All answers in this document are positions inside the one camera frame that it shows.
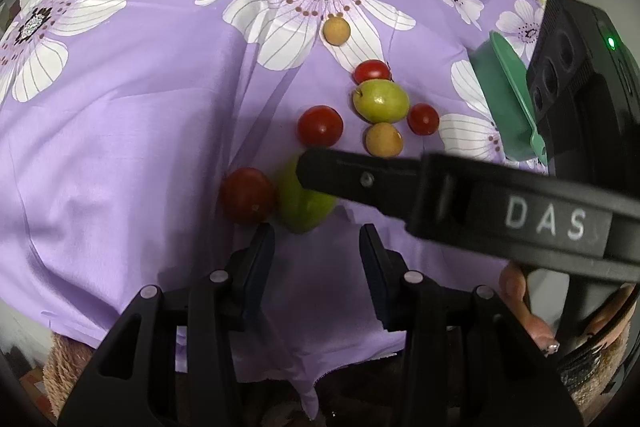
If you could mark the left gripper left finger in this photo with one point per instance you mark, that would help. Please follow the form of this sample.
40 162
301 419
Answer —
131 378

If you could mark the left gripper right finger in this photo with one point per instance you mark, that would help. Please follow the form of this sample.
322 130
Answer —
467 360

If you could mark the green plastic bowl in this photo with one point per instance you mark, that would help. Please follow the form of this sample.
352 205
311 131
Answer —
502 78

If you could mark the red cherry tomato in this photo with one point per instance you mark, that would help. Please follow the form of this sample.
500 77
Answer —
320 125
371 70
423 119
247 197

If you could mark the person right hand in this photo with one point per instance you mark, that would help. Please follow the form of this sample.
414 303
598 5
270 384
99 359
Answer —
512 290

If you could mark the small tan longan fruit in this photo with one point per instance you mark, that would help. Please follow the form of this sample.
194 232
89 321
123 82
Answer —
336 31
383 140

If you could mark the purple floral tablecloth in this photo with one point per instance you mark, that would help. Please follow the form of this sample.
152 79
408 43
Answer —
120 118

